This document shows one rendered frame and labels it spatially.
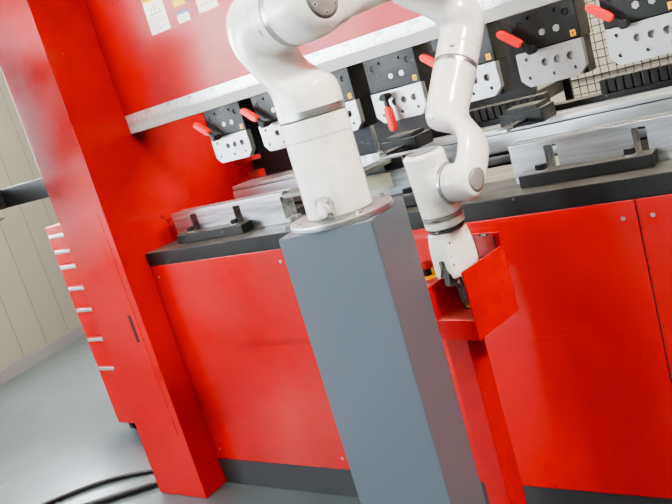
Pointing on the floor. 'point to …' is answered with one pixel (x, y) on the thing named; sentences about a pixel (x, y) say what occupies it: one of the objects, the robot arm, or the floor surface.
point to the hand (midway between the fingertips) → (467, 293)
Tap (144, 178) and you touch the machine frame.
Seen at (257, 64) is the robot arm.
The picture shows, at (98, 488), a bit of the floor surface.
